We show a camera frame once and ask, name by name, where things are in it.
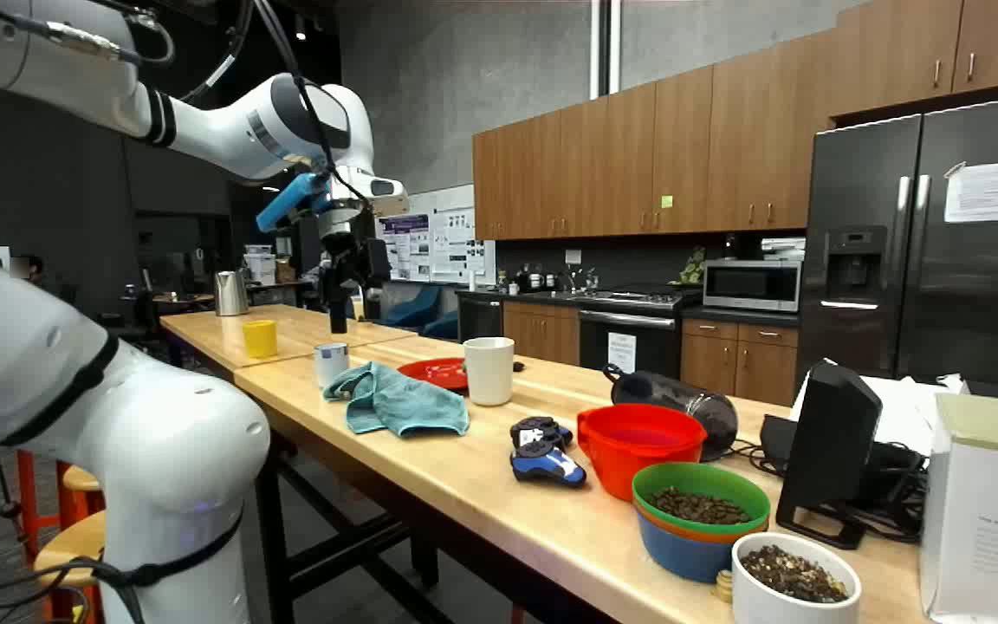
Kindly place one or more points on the red plate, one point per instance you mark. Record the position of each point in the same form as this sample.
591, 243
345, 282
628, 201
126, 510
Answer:
439, 371

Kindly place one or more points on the wooden stool with orange legs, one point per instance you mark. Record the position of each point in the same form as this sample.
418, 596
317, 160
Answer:
67, 550
78, 479

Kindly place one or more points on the silver microwave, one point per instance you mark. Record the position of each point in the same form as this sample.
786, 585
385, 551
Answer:
751, 284

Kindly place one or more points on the black table frame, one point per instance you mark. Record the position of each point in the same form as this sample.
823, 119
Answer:
328, 542

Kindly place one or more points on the white cardboard box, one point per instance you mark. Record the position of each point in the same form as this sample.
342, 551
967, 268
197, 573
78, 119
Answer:
988, 521

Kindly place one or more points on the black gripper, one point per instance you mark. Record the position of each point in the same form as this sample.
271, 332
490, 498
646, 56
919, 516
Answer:
342, 256

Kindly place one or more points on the red bowl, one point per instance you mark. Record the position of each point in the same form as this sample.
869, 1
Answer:
640, 443

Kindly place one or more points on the small white cup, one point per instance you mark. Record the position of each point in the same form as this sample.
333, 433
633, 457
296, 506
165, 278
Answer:
331, 364

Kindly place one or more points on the tall white cup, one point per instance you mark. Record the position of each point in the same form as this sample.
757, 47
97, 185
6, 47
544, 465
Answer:
490, 367

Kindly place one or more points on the blue microfiber towel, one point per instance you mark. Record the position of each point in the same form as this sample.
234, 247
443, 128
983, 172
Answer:
400, 403

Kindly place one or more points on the yellow cup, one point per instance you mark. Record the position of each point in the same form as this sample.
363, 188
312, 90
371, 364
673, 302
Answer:
261, 337

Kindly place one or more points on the blue bowl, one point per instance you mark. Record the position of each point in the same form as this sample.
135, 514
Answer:
677, 555

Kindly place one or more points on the silver kettle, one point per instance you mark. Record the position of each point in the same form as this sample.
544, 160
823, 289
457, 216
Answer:
231, 291

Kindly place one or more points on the white paper stack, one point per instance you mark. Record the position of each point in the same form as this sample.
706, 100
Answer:
908, 409

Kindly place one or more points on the black crumpled bag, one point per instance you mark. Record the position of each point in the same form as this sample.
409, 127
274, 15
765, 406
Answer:
691, 403

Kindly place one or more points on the green bowl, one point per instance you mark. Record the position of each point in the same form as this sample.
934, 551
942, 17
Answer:
701, 514

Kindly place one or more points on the white bowl with nuts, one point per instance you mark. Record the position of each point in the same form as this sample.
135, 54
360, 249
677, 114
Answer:
796, 582

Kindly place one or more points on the wooden base cabinets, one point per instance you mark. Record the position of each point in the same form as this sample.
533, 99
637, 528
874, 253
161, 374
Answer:
743, 359

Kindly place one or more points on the blue chair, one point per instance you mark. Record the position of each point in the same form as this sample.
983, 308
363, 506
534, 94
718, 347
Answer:
418, 308

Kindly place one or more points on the green potted plant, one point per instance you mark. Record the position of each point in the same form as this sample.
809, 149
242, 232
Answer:
696, 271

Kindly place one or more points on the black oven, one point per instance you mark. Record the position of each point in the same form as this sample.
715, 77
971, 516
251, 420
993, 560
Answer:
628, 337

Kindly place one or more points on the black double door fridge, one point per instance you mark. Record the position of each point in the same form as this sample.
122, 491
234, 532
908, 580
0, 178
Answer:
937, 278

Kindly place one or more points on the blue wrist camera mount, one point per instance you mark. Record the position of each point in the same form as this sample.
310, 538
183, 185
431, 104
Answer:
290, 201

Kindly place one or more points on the white poster board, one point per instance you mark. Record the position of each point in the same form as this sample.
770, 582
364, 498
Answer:
433, 243

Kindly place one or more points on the wooden wall cabinets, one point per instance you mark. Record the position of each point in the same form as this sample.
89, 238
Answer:
696, 149

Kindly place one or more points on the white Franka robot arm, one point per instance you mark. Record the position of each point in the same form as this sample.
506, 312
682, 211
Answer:
176, 462

